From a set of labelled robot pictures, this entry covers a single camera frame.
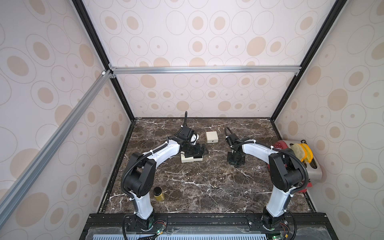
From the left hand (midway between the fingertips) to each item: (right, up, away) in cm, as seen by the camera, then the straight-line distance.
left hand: (205, 152), depth 87 cm
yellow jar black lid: (-25, -19, -13) cm, 34 cm away
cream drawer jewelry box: (-7, -5, +7) cm, 11 cm away
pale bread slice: (+48, +2, -9) cm, 49 cm away
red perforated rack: (+43, +5, -4) cm, 43 cm away
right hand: (+16, -9, +7) cm, 19 cm away
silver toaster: (+53, -8, -13) cm, 55 cm away
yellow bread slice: (+51, 0, -12) cm, 52 cm away
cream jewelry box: (+6, +8, +19) cm, 21 cm away
